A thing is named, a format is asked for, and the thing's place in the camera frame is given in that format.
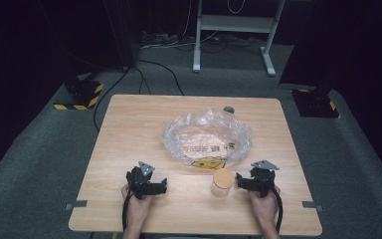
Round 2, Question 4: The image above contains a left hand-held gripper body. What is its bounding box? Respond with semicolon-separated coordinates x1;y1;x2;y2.
130;160;156;200

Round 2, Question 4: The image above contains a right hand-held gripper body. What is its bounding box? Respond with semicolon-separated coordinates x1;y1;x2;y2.
250;159;281;199

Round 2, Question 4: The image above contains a person's left hand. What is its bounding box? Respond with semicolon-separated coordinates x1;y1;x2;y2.
120;183;154;231

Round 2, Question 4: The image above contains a person's right hand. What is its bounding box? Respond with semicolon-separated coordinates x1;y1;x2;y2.
248;184;282;231

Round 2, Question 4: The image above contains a glass jar with wooden lid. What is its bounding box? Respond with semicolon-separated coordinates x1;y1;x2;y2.
210;167;236;199

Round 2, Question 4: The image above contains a clear crumpled plastic bag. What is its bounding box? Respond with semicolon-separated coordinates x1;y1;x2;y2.
161;107;254;170

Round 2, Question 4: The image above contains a yellow-black striped stand base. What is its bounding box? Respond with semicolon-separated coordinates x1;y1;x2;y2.
53;77;105;112
290;85;341;120

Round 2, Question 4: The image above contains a white metal stand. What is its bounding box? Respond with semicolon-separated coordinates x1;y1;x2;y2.
192;0;287;78

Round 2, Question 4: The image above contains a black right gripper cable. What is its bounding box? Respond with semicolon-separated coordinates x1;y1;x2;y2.
271;186;285;234

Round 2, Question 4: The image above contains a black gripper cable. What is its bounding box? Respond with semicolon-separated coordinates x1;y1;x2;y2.
271;186;285;234
121;190;135;233

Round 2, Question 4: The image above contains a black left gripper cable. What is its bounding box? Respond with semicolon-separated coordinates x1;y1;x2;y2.
121;190;135;233

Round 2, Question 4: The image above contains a grey table edge bracket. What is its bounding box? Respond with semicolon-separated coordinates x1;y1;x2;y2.
301;200;324;213
65;199;89;212

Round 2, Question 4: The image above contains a black floor cable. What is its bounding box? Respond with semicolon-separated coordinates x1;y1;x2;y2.
134;59;185;97
93;65;131;132

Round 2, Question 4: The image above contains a power strip with cables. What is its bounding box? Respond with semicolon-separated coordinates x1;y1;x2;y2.
139;30;197;51

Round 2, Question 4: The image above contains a dark upright post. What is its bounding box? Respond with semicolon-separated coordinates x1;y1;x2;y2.
102;0;137;69

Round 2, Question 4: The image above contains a white hanging cable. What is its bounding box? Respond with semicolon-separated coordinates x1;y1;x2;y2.
227;0;247;15

